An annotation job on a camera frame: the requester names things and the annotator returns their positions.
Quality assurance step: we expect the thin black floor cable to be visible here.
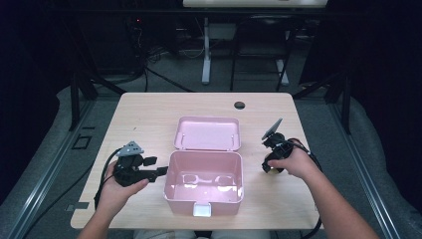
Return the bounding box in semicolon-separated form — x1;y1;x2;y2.
23;165;96;239

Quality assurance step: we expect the dark computer tower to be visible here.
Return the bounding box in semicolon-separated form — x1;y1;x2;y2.
78;14;142;75

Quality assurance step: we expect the person's right hand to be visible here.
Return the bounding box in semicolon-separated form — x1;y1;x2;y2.
267;138;319;180

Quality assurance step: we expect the thick black floor cable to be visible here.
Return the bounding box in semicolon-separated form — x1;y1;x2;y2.
143;66;194;94

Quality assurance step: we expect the dark curtain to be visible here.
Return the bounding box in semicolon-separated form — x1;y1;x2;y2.
347;0;422;213
0;0;73;205

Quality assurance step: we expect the black chair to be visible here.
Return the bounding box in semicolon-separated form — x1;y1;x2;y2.
229;14;297;93

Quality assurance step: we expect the white desk with white legs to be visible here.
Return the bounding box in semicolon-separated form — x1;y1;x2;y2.
182;0;330;87

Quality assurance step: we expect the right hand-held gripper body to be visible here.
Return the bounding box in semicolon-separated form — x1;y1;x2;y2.
261;118;295;163

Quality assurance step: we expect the black metal stand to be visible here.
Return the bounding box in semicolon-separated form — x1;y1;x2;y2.
293;71;352;135
67;19;127;132

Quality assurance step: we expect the pink plastic box with lid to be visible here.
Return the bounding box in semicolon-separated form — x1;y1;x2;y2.
163;116;244;218

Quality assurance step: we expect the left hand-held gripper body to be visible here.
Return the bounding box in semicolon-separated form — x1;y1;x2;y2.
112;140;150;187

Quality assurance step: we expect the hand-held gripper black cable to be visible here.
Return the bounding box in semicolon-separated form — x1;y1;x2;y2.
286;137;324;239
94;148;123;211

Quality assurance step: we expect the grey tape strip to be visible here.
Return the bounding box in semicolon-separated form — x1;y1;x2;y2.
65;201;91;212

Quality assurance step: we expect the aluminium floor rail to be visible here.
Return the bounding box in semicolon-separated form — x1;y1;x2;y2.
5;99;97;239
327;99;403;239

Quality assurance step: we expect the person's left hand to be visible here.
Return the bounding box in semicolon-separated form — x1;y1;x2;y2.
96;162;150;215

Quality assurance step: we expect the right hand-held gripper black cable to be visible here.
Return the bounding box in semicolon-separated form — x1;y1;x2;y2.
286;137;324;239

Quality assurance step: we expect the left hand-held gripper black cable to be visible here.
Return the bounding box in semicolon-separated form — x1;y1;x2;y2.
94;148;123;211

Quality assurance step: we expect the tangle of cables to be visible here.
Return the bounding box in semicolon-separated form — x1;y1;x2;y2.
130;18;168;69

